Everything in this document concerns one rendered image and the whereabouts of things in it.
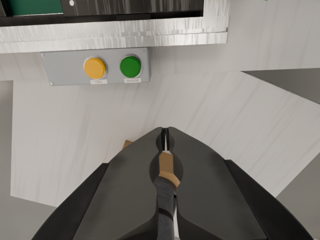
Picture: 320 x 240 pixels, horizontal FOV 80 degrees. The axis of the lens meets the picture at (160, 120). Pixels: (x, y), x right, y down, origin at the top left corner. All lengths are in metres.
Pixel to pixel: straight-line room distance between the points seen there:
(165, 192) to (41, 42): 0.44
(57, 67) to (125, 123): 0.23
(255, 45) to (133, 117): 0.36
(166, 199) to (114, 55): 0.37
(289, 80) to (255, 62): 1.13
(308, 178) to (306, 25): 1.88
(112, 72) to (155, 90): 0.15
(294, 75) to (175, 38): 1.35
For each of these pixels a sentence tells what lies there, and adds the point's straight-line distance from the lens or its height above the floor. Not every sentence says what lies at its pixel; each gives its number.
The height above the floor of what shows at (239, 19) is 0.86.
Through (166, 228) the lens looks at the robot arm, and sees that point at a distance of 0.50.
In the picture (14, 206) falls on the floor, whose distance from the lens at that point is 2.72.
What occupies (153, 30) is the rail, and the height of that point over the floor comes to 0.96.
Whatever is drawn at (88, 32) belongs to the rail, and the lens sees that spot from 0.41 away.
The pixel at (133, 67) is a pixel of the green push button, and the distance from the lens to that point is 0.39.
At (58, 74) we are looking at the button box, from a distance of 0.45.
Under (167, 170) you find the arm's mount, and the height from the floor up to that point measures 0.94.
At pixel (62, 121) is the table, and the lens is 0.62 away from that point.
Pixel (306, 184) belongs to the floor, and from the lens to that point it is 2.38.
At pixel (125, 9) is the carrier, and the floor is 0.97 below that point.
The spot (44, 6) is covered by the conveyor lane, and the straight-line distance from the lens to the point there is 0.45.
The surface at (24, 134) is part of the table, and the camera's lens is 0.71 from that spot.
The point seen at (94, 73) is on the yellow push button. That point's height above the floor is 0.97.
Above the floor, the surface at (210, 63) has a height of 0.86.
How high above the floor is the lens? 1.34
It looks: 62 degrees down
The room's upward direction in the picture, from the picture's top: 178 degrees counter-clockwise
